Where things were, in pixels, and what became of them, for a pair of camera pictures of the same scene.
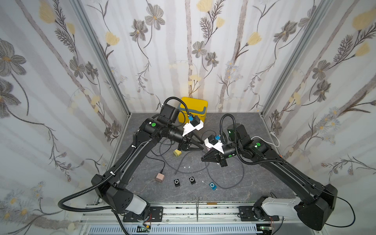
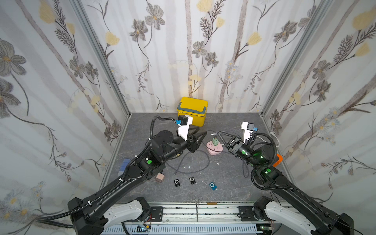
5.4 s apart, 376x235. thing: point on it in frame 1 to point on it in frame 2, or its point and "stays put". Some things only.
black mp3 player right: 192,180 stays put
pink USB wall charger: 160,177 stays put
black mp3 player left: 176,182 stays put
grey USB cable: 226,187 to 223,152
